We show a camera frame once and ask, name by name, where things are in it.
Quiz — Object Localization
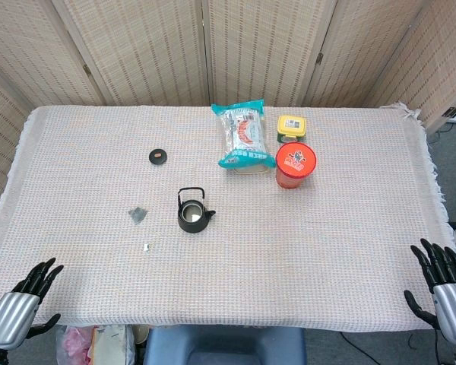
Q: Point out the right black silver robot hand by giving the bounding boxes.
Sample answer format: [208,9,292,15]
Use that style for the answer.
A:
[404,238,456,345]

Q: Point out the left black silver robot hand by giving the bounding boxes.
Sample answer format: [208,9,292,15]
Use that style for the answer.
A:
[0,257,65,350]

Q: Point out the tea bag with string tag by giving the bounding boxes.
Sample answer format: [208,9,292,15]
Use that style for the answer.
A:
[128,206,152,252]

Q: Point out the pink plastic bag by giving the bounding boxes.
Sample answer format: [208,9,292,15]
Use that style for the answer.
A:
[55,325,94,365]

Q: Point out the black cast iron teapot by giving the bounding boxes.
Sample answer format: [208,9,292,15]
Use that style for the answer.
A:
[176,186,217,233]

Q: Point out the black round teapot lid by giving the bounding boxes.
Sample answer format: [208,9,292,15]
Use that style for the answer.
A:
[148,148,169,166]

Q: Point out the teal clear snack bag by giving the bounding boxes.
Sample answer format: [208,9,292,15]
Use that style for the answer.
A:
[211,98,277,175]

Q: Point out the cardboard box with papers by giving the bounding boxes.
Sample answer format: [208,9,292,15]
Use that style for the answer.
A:
[87,325,136,365]

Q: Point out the woven pastel tablecloth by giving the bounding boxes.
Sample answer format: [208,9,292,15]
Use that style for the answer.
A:
[0,102,455,332]

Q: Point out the red lid plastic jar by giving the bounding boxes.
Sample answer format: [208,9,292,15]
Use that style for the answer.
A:
[275,141,318,190]

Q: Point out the blue padded chair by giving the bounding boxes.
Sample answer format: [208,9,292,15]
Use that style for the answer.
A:
[142,325,308,365]

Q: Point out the yellow lid small container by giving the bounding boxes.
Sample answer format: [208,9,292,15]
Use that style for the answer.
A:
[276,114,307,144]

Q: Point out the bamboo folding screen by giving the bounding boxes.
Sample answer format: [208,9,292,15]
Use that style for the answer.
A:
[0,0,456,206]

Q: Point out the black floor cable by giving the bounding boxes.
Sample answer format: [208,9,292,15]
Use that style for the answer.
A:
[340,329,456,365]

